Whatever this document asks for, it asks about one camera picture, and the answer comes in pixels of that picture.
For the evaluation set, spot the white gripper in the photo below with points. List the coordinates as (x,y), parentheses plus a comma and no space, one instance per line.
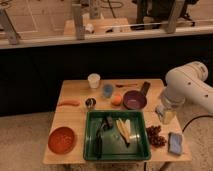
(166,112)

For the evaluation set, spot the dark red grape bunch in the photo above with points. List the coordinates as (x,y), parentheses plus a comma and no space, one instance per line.
(154,138)

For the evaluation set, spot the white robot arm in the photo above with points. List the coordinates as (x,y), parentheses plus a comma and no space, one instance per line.
(185,82)

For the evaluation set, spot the black utensil in tray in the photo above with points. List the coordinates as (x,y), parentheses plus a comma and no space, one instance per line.
(106,124)

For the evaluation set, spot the green plastic tray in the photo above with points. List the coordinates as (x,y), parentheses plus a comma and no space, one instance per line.
(114,147)

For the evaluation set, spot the blue sponge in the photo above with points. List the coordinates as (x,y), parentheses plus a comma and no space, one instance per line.
(175,143)

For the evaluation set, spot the wooden table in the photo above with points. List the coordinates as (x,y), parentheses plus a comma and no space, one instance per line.
(75,117)

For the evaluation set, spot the purple bowl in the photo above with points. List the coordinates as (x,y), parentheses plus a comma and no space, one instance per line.
(134,100)

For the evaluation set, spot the peeled banana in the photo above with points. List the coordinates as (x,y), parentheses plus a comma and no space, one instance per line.
(124,132)

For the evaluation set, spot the orange fruit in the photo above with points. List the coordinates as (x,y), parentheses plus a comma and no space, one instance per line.
(116,100)

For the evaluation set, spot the dark spoon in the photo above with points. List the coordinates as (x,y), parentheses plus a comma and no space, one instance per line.
(125,85)

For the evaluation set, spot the blue cup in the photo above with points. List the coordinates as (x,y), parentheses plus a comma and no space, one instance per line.
(107,90)

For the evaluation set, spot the small dark metal cup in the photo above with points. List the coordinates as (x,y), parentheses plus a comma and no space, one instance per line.
(90,103)

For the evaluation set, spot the white cup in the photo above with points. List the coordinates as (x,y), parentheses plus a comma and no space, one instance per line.
(94,80)

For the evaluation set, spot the orange carrot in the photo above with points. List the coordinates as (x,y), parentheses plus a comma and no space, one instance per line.
(69,103)

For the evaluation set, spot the orange bowl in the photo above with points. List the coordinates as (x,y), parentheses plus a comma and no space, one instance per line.
(62,140)

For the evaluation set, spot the metal railing post right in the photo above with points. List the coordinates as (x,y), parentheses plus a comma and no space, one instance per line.
(174,15)

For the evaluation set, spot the metal railing post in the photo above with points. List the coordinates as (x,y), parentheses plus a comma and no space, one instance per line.
(11,34)
(78,22)
(174,15)

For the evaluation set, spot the metal railing post middle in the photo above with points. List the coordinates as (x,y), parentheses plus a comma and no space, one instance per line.
(78,22)

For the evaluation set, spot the metal railing post left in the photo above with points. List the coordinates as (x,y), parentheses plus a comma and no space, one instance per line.
(11,34)

